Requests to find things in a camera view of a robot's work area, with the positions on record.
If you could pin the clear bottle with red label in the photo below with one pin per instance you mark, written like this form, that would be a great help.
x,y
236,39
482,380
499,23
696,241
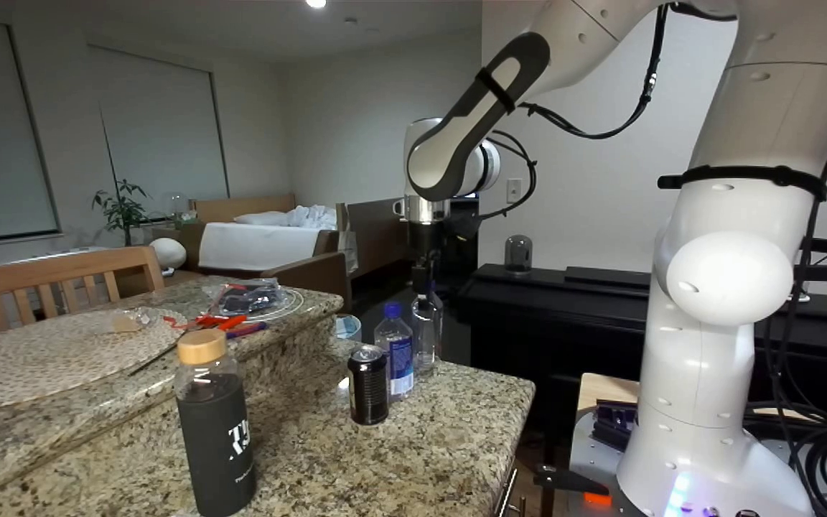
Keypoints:
x,y
430,319

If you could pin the clear bottle with blue label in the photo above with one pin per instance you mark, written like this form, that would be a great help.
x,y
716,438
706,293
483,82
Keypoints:
x,y
398,337

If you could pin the dark bottle with wooden cap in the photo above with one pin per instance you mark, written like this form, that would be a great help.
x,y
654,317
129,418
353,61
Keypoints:
x,y
215,421

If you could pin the green potted plant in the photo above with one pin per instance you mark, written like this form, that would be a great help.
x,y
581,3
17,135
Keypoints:
x,y
121,207

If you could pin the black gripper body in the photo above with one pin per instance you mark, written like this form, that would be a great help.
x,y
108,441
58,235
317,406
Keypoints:
x,y
434,252

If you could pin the black soda can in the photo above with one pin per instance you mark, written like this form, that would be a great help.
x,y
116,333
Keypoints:
x,y
370,385

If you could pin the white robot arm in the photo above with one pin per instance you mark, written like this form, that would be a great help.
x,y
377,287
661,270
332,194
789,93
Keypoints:
x,y
727,252

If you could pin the white bed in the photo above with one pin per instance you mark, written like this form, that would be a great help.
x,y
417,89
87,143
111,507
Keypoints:
x,y
266,238

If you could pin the small clear glass cup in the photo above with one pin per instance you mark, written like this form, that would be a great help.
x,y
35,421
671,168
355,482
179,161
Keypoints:
x,y
347,333

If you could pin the black piano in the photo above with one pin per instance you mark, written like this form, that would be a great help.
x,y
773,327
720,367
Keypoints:
x,y
556,324

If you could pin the round woven placemat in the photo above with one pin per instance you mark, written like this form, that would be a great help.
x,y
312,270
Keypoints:
x,y
71,350

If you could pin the red handled tool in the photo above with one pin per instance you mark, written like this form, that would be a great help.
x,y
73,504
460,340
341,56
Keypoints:
x,y
232,324

